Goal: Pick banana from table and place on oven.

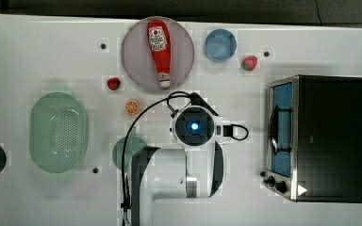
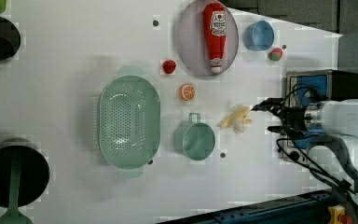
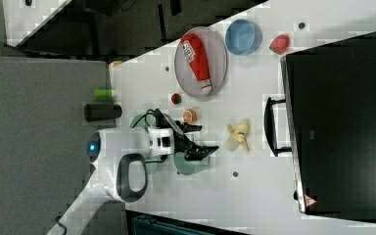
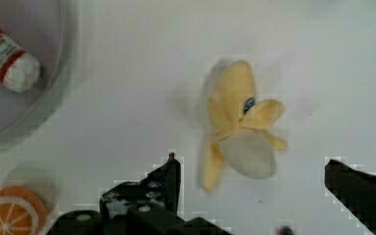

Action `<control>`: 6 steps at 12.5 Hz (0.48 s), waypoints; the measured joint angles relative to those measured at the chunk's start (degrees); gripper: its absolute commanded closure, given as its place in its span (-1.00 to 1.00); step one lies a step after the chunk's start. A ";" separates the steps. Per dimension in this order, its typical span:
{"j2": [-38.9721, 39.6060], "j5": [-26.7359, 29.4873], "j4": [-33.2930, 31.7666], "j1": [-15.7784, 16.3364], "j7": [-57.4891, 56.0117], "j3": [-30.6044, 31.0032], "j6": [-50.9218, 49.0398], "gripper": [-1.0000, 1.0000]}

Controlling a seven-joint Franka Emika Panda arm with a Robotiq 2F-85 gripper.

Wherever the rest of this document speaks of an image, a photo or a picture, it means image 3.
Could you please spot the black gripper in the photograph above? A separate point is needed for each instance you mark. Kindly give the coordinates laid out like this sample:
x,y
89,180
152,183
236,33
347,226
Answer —
x,y
192,151

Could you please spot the peeled yellow banana toy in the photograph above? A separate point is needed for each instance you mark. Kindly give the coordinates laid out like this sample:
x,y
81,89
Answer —
x,y
238,136

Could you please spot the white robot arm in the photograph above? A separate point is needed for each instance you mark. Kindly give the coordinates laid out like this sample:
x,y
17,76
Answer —
x,y
120,156

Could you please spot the black toaster oven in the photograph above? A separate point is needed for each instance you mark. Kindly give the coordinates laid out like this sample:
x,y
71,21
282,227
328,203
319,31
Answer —
x,y
330,100

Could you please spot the orange slice toy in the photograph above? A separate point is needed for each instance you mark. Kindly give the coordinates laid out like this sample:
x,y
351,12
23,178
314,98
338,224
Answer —
x,y
190,116

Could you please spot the small red strawberry toy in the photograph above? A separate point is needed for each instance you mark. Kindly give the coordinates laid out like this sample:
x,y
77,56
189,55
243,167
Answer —
x,y
175,99

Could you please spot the green oval colander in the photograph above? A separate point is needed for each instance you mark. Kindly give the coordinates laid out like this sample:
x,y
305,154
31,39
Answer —
x,y
142,120

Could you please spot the red ketchup bottle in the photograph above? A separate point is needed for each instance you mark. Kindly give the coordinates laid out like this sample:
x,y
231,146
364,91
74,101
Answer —
x,y
195,54

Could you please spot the grey round plate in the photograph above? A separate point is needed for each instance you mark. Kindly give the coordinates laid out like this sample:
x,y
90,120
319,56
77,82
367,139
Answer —
x,y
217,60

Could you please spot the green cylinder object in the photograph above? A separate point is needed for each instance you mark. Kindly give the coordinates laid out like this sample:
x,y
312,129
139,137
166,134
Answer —
x,y
103,93

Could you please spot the blue bowl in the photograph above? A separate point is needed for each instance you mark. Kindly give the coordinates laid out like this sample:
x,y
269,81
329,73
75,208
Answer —
x,y
243,37

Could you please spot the large red strawberry toy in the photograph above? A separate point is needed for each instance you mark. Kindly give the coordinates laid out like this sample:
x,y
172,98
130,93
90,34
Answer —
x,y
280,44

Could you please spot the green cup with handle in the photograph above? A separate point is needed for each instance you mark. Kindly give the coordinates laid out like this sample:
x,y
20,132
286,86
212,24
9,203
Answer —
x,y
188,168

